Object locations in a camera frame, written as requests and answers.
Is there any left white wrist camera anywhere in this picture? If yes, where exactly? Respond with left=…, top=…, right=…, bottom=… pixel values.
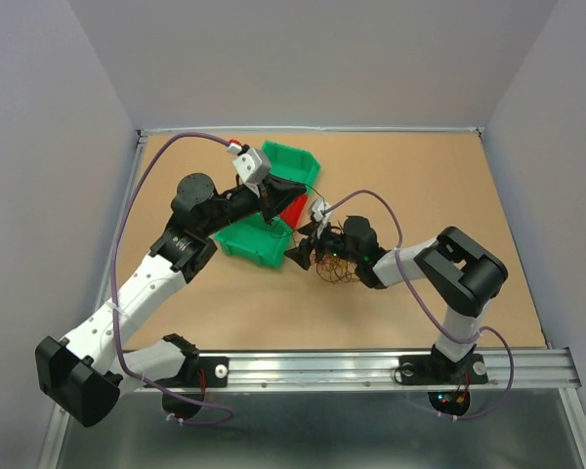
left=227, top=143, right=272, bottom=185

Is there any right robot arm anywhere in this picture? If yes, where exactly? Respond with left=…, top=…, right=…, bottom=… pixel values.
left=284, top=216, right=509, bottom=381

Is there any red plastic bin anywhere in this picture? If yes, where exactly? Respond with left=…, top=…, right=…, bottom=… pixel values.
left=278, top=193, right=308, bottom=230

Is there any near green plastic bin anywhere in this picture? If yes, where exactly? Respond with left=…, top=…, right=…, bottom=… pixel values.
left=213, top=214, right=293, bottom=269

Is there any tangled red yellow cable bundle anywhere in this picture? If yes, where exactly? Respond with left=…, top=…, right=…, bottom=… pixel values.
left=313, top=248, right=367, bottom=285

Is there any aluminium front mounting rail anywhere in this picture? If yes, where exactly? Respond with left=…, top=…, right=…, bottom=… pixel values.
left=58, top=347, right=582, bottom=393

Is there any far green plastic bin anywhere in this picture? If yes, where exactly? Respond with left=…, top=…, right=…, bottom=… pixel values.
left=262, top=141, right=321, bottom=187

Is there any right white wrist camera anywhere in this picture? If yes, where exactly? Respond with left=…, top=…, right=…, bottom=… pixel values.
left=308, top=198, right=332, bottom=224

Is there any green plastic bin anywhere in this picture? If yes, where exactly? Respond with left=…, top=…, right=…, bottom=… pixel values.
left=262, top=141, right=321, bottom=187
left=213, top=214, right=293, bottom=269

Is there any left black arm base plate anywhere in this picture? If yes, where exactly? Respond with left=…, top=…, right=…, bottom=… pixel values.
left=139, top=354, right=230, bottom=388

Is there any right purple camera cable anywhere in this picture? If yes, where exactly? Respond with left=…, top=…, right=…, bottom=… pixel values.
left=324, top=190, right=515, bottom=422

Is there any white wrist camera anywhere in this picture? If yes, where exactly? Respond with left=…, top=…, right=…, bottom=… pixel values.
left=308, top=198, right=332, bottom=224
left=227, top=143, right=272, bottom=185

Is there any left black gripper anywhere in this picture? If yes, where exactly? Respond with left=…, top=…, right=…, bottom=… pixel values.
left=202, top=172, right=307, bottom=236

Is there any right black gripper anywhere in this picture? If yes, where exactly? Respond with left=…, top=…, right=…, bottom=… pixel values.
left=281, top=220, right=360, bottom=271

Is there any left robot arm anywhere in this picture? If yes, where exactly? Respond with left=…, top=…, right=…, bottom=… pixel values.
left=35, top=173, right=306, bottom=427

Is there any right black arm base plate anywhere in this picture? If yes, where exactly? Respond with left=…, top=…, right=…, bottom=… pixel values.
left=393, top=354, right=488, bottom=387

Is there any thin dark brown cable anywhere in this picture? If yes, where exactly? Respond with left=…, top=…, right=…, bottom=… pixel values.
left=224, top=184, right=338, bottom=245

